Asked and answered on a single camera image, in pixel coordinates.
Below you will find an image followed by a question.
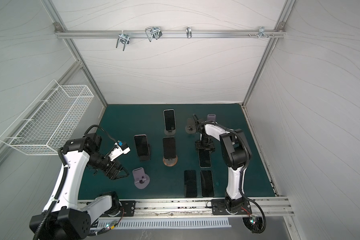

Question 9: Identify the phone from grey stand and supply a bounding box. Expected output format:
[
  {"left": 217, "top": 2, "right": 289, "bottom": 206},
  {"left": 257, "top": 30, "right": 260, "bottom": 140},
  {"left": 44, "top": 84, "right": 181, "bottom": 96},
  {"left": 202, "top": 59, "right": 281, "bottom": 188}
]
[{"left": 200, "top": 170, "right": 215, "bottom": 198}]

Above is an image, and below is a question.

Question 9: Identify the phone from lilac back stand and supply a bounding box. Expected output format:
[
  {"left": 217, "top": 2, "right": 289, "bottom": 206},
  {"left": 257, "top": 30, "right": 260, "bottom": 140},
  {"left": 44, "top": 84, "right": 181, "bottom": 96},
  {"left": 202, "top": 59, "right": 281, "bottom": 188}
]
[{"left": 184, "top": 170, "right": 198, "bottom": 198}]

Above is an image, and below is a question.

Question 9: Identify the phone from lilac stand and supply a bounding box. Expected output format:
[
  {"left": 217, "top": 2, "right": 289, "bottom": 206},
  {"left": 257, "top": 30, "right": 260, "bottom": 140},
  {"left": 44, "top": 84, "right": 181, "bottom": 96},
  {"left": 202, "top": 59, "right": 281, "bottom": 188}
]
[
  {"left": 199, "top": 149, "right": 212, "bottom": 168},
  {"left": 184, "top": 170, "right": 198, "bottom": 198}
]

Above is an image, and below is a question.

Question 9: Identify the phone from lilac front stand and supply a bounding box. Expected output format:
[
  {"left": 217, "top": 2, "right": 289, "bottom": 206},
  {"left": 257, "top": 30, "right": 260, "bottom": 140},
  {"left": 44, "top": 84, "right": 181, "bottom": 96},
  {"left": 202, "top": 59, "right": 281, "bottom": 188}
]
[{"left": 199, "top": 149, "right": 212, "bottom": 168}]

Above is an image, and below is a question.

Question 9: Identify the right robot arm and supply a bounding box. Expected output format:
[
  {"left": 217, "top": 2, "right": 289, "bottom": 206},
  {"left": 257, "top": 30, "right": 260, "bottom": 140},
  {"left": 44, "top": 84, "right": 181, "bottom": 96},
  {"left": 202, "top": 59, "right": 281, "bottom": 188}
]
[{"left": 196, "top": 121, "right": 252, "bottom": 213}]

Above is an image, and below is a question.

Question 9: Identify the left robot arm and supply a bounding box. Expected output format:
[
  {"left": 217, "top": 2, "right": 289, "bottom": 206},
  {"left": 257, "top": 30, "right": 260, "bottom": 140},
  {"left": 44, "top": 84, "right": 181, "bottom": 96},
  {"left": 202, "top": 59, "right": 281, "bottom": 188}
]
[{"left": 29, "top": 134, "right": 130, "bottom": 240}]

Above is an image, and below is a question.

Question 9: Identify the grey round phone stand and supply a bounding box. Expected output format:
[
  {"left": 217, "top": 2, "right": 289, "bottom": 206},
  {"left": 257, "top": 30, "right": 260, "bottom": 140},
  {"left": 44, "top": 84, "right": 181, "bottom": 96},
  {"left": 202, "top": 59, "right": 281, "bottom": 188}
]
[{"left": 185, "top": 118, "right": 197, "bottom": 134}]

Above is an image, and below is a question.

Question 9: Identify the lilac front phone stand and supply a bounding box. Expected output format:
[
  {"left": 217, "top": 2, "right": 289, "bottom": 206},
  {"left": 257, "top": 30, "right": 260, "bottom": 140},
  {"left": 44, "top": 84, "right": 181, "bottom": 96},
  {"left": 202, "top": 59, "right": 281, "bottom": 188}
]
[{"left": 133, "top": 168, "right": 151, "bottom": 190}]

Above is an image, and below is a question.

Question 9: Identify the lilac phone stand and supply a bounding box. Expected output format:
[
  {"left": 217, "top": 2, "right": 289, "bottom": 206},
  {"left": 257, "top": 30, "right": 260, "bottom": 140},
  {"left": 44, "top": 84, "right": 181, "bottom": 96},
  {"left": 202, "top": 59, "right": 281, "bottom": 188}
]
[
  {"left": 207, "top": 114, "right": 217, "bottom": 124},
  {"left": 133, "top": 168, "right": 151, "bottom": 190}
]

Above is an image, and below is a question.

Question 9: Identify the lilac back phone stand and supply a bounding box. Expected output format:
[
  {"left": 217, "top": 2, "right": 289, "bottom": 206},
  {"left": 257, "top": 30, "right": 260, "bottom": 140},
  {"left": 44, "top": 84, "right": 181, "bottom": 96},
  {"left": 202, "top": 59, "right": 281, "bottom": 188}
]
[{"left": 207, "top": 114, "right": 217, "bottom": 124}]

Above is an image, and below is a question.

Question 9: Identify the black phone stand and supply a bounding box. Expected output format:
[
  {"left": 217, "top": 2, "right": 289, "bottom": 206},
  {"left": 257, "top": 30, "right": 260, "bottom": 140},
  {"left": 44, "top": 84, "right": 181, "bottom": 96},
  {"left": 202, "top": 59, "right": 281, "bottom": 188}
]
[{"left": 139, "top": 144, "right": 152, "bottom": 162}]

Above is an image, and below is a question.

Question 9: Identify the phone on wooden stand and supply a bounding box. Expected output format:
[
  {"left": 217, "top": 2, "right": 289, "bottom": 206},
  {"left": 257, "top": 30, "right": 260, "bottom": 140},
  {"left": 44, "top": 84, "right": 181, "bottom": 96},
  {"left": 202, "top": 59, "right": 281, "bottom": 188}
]
[{"left": 163, "top": 137, "right": 177, "bottom": 159}]

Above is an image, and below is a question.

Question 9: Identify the white round phone stand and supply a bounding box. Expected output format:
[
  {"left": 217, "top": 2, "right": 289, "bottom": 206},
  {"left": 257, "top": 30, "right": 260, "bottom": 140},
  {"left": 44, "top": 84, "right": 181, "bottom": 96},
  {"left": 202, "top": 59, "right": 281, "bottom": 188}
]
[{"left": 164, "top": 130, "right": 176, "bottom": 136}]

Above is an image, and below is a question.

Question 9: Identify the wooden round phone stand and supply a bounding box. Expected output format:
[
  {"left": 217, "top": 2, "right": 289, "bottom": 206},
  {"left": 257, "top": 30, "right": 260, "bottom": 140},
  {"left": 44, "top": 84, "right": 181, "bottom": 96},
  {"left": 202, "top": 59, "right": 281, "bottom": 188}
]
[{"left": 163, "top": 156, "right": 178, "bottom": 167}]

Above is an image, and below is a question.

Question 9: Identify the phone on white stand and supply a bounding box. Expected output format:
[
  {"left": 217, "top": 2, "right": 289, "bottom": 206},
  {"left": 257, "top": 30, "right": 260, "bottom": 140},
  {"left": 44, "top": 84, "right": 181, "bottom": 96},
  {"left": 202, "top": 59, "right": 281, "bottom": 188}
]
[{"left": 163, "top": 109, "right": 176, "bottom": 132}]

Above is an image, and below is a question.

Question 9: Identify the green table mat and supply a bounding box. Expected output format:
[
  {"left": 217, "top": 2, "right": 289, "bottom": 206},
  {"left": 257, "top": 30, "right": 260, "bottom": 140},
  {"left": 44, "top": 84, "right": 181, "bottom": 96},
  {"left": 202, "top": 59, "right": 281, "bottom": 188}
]
[{"left": 79, "top": 104, "right": 275, "bottom": 200}]

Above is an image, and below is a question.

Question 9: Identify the metal u-bolt on crossbar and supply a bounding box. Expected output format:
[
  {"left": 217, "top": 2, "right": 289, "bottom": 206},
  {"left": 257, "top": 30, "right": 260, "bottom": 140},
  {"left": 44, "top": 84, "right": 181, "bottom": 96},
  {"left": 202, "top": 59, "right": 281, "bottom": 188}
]
[{"left": 145, "top": 26, "right": 163, "bottom": 42}]

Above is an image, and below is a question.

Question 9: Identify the metal clamp on crossbar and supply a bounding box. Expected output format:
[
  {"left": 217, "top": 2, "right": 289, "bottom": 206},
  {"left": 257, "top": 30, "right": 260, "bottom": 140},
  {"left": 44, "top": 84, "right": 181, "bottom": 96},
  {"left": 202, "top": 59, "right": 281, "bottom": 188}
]
[{"left": 116, "top": 32, "right": 130, "bottom": 51}]

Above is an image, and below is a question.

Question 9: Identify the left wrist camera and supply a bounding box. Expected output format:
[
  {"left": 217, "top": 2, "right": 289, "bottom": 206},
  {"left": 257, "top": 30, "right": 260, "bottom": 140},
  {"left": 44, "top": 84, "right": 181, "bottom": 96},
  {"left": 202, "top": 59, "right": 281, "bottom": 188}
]
[{"left": 107, "top": 141, "right": 131, "bottom": 162}]

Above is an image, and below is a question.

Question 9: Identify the aluminium front rail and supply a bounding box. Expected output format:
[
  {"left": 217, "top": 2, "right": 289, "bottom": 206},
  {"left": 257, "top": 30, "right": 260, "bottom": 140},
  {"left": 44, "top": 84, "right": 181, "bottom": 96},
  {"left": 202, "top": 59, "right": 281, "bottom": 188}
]
[{"left": 77, "top": 197, "right": 295, "bottom": 219}]

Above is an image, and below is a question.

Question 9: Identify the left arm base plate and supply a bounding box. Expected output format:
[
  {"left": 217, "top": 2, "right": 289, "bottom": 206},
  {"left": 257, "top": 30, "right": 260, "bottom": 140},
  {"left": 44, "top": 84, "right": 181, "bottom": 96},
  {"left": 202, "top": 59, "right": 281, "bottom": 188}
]
[{"left": 115, "top": 200, "right": 137, "bottom": 217}]

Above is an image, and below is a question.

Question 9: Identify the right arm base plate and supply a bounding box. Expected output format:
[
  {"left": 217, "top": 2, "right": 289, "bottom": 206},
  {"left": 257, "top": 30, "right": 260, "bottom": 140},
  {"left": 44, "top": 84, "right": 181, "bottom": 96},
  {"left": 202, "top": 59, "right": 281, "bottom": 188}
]
[{"left": 206, "top": 199, "right": 253, "bottom": 216}]

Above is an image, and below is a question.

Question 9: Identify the white wire basket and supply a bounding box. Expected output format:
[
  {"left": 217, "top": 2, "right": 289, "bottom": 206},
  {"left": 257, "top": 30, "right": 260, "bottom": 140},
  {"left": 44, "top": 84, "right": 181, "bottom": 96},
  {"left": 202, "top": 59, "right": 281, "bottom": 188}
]
[{"left": 0, "top": 80, "right": 94, "bottom": 156}]

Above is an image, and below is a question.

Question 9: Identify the white slotted cable duct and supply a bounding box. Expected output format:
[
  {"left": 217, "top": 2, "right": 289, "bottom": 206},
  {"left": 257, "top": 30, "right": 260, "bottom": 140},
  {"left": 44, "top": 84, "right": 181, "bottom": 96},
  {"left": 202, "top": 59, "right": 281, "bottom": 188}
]
[{"left": 113, "top": 218, "right": 232, "bottom": 230}]

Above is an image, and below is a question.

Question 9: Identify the small metal bracket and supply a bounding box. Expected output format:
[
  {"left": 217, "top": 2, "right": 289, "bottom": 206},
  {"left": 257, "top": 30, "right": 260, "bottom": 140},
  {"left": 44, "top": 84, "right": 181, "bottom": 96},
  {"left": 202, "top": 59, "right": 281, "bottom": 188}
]
[{"left": 186, "top": 27, "right": 192, "bottom": 39}]

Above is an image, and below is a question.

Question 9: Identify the aluminium crossbar rail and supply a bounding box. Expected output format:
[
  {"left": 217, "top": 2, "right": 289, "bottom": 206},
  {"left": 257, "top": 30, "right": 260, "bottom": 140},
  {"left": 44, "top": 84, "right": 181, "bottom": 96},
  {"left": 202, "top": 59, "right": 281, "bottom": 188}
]
[{"left": 55, "top": 29, "right": 287, "bottom": 39}]

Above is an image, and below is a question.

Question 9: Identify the metal bracket with bolts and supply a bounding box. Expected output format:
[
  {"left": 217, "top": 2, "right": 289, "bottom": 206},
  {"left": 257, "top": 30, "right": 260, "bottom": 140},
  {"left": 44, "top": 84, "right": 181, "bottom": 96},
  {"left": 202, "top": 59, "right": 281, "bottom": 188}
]
[{"left": 248, "top": 27, "right": 275, "bottom": 39}]

